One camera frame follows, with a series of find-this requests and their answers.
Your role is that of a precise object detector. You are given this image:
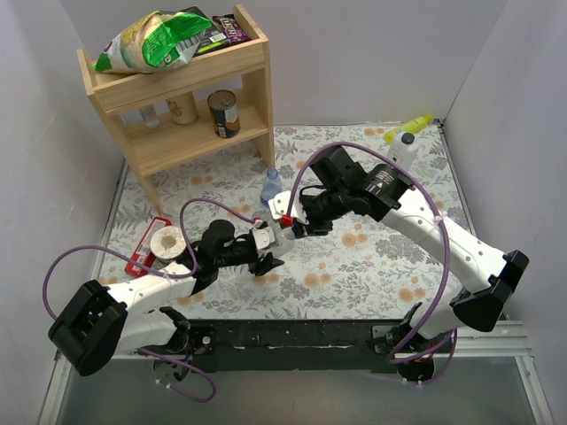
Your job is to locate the clear bottle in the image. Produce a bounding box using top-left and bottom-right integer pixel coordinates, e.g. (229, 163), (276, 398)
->
(270, 228), (296, 258)
(139, 104), (159, 128)

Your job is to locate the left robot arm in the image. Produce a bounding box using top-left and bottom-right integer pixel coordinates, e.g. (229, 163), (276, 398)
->
(48, 220), (287, 376)

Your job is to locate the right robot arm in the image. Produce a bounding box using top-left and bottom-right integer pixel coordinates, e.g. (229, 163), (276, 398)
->
(282, 143), (529, 359)

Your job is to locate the small blue-label water bottle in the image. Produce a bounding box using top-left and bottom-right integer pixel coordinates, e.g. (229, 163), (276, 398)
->
(260, 168), (282, 208)

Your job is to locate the white bottle black cap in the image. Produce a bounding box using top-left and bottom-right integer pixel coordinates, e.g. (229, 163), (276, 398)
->
(387, 132), (420, 171)

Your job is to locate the yellow squeeze bottle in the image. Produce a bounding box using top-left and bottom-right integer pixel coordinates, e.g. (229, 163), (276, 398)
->
(384, 115), (433, 144)

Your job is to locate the clear bottle on shelf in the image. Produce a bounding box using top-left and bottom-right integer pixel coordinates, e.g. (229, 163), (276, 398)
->
(139, 104), (159, 128)

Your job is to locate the floral table mat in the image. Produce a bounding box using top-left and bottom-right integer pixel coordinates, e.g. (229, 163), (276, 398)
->
(106, 122), (470, 320)

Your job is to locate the toilet paper roll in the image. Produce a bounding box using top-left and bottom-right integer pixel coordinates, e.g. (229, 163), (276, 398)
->
(150, 226), (187, 264)

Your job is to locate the red snack box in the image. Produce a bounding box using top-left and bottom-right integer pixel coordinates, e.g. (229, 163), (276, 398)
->
(124, 216), (172, 278)

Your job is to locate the wooden shelf unit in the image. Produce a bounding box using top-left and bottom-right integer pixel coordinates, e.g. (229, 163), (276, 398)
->
(77, 4), (276, 213)

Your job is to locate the tin can with label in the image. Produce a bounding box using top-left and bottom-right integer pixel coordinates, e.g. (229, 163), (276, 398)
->
(207, 89), (240, 138)

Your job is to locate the beige cup on shelf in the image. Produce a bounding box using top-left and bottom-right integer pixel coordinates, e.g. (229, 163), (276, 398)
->
(166, 91), (198, 125)

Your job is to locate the dark candy bag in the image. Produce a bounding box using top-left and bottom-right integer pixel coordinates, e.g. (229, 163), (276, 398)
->
(194, 14), (251, 57)

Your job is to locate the green chip bag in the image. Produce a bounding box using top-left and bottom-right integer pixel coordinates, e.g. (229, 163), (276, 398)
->
(93, 11), (212, 73)

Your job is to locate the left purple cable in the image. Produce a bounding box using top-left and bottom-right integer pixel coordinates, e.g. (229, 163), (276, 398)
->
(43, 197), (263, 403)

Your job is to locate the purple cable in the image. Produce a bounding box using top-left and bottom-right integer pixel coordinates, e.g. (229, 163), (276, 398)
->
(43, 197), (263, 403)
(283, 141), (457, 384)

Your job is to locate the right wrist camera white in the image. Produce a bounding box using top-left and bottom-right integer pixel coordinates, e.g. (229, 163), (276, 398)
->
(268, 190), (308, 228)

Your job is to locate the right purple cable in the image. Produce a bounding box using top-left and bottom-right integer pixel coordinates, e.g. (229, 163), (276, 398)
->
(283, 141), (457, 384)

